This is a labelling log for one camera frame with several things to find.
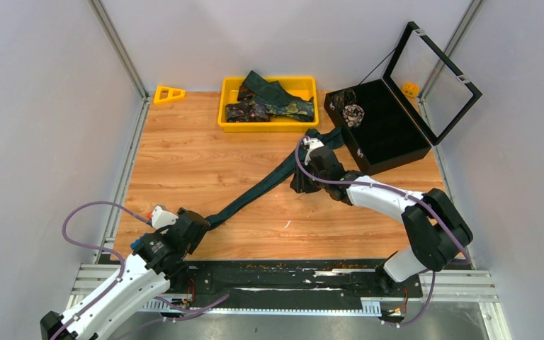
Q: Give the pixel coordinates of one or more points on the dark patterned tie in bin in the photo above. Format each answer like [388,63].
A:
[244,112]

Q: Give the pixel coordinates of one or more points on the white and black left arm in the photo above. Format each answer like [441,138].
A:
[157,263]

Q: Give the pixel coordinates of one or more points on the colourful toy brick block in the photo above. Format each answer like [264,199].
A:
[136,245]

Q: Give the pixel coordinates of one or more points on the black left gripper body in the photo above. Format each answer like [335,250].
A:
[194,244]

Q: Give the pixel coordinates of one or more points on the aluminium rail frame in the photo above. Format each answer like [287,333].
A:
[450,287]

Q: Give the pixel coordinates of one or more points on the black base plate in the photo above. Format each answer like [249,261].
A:
[289,285]

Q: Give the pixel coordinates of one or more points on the dark green tie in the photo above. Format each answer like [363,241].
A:
[284,170]
[270,92]

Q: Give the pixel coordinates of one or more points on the yellow triangle toy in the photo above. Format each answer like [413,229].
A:
[166,94]

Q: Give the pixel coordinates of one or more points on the blue floral tie in bin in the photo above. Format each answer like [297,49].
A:
[299,110]

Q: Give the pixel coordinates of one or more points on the rolled floral tie in box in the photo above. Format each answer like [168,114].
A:
[353,115]

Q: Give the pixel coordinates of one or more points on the dark green tie in bin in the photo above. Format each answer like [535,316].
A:
[270,92]

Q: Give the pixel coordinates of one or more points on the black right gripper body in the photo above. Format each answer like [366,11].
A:
[319,176]

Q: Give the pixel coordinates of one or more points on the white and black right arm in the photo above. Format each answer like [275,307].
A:
[436,231]

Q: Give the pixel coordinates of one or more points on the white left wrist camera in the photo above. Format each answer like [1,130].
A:
[161,217]

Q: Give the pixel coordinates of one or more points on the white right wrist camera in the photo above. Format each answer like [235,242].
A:
[310,144]

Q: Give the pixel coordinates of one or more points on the yellow round toy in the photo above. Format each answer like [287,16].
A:
[410,90]

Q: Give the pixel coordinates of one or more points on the black gift box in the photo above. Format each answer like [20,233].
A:
[398,130]

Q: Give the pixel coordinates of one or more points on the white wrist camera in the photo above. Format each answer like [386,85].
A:
[161,217]
[310,144]

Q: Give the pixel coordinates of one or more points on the rolled dark tie in box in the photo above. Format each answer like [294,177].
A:
[341,99]

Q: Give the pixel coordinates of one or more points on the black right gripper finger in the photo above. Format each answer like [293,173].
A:
[300,182]
[313,186]

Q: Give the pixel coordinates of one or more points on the yellow plastic bin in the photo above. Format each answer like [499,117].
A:
[300,86]

